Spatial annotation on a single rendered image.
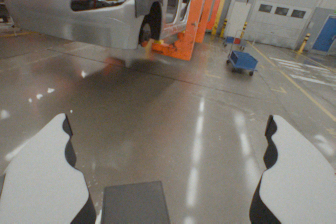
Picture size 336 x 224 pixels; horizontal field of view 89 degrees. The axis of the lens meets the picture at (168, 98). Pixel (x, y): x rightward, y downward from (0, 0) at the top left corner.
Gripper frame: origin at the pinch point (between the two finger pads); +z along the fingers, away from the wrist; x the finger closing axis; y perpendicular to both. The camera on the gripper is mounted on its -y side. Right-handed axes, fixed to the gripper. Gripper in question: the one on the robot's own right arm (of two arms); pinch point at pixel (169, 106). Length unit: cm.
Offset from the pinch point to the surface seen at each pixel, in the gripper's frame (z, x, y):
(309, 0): 1053, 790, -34
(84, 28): 178, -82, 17
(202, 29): 455, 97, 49
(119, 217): 36, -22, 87
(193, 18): 271, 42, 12
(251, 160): 115, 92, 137
